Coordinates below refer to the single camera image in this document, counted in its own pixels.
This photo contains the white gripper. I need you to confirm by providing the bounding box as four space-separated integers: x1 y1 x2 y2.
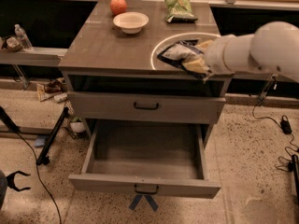
182 35 235 76

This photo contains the blue chip bag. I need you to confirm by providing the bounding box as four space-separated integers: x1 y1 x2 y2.
157 40 211 80

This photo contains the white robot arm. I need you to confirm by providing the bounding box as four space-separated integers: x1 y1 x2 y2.
182 21 299 82

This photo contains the green chip bag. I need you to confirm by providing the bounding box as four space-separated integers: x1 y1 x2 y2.
164 0 198 23

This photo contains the grey drawer cabinet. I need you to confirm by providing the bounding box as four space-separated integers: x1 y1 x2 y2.
59 1 231 142

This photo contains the open lower drawer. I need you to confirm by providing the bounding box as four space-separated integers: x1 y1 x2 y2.
69 120 221 199

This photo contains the closed upper drawer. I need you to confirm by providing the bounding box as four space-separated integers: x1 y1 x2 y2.
68 91 225 124

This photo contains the white bowl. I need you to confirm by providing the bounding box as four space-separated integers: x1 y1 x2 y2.
113 12 149 35

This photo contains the red apple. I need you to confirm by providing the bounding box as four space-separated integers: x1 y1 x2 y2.
110 0 127 15

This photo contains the black power adapter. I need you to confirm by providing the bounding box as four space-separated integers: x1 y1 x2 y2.
280 115 292 134

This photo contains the small white cup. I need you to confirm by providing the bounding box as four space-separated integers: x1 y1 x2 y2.
70 122 85 133

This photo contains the crumpled trash pile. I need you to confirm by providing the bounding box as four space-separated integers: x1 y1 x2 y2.
36 78 65 102

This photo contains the clear water bottle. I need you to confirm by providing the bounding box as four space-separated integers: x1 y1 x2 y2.
15 24 34 51

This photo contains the brown bowl on ledge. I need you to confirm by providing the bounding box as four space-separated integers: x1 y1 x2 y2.
1 36 21 52

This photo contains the black tripod leg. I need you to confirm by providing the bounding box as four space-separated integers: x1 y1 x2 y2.
36 107 69 165

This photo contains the black clamp tool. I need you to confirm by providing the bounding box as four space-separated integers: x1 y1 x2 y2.
6 170 32 193

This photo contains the black floor cable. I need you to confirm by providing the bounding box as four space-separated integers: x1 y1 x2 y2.
15 131 64 224

